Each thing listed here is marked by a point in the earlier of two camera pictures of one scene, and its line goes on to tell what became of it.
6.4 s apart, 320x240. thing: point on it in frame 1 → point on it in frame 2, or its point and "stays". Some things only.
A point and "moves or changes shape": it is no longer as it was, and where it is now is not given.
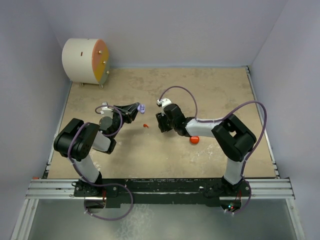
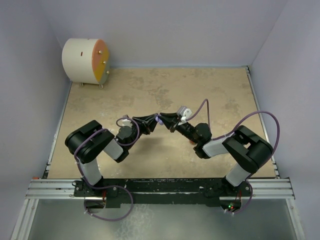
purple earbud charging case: [141, 108] moves or changes shape
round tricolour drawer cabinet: [86, 61] stays
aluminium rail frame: [277, 188] stays
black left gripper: [128, 112] → [146, 123]
